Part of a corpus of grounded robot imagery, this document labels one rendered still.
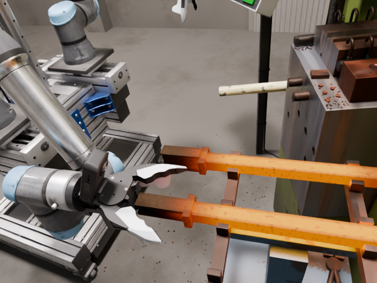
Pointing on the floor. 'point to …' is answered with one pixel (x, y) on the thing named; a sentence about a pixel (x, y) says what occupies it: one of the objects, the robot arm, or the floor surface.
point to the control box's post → (262, 80)
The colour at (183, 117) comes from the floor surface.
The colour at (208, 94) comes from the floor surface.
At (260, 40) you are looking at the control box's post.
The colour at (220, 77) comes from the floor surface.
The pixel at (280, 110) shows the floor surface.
